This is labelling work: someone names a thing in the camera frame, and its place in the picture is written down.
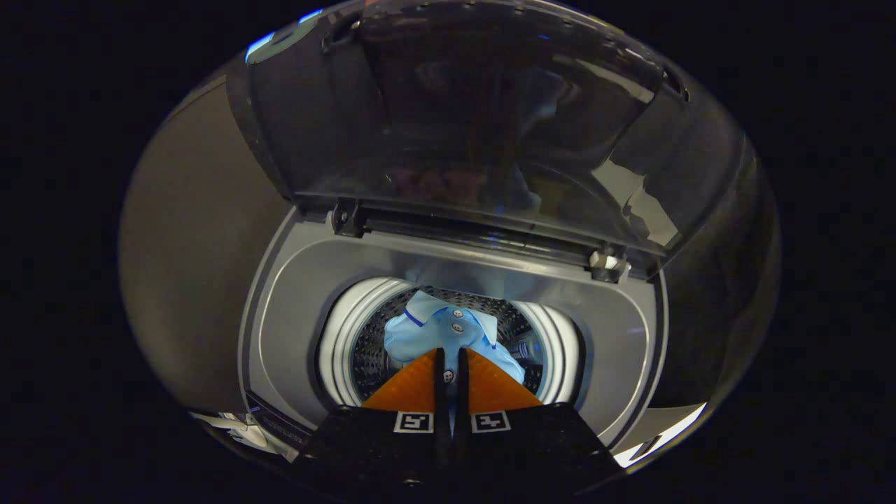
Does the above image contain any transparent washing machine lid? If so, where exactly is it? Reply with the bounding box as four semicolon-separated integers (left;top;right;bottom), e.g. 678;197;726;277
225;0;760;284

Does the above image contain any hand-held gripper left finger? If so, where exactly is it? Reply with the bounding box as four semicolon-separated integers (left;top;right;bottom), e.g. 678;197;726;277
297;346;450;492

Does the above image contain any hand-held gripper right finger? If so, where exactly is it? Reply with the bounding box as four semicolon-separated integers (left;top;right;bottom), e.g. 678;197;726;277
454;346;622;495

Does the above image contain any light blue polo shirt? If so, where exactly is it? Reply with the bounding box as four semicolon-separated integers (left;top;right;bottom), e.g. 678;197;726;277
384;289;526;438

